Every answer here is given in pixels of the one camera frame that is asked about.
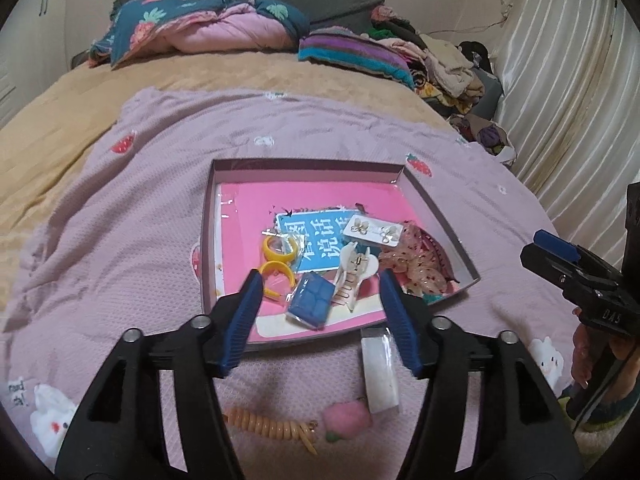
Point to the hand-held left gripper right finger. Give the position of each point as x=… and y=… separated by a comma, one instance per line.
x=402, y=330

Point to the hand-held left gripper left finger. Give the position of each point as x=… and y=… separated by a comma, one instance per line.
x=240, y=330

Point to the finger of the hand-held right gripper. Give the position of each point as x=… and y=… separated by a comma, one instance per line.
x=565, y=275
x=555, y=245

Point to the small white box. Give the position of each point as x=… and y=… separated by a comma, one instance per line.
x=380, y=375

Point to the beige dotted bow hair clip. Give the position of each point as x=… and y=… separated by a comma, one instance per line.
x=420, y=270

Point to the yellow rings packet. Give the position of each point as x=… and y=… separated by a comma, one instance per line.
x=272, y=270

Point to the small blue box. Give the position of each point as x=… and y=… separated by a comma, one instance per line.
x=312, y=302

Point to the white bow claw clip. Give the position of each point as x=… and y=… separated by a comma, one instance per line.
x=350, y=270

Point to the shallow purple cardboard box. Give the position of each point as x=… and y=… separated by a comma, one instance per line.
x=207, y=240

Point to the earring card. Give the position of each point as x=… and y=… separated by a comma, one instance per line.
x=372, y=230

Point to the person's right hand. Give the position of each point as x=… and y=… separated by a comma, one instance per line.
x=582, y=360

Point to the pink plush peach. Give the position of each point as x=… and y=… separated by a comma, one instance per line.
x=345, y=420

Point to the cream curtain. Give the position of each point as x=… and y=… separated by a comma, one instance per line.
x=565, y=85

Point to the pink printed blanket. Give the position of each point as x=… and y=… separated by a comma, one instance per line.
x=125, y=210

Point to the pile of clothes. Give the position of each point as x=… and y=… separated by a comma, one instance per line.
x=450, y=65

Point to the tan bedsheet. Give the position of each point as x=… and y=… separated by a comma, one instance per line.
x=200, y=72

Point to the striped colourful blanket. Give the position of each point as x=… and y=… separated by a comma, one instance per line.
x=350, y=52

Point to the dark floral quilt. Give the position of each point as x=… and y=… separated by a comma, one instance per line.
x=225, y=30

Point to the white wardrobe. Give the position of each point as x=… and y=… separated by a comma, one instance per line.
x=30, y=35

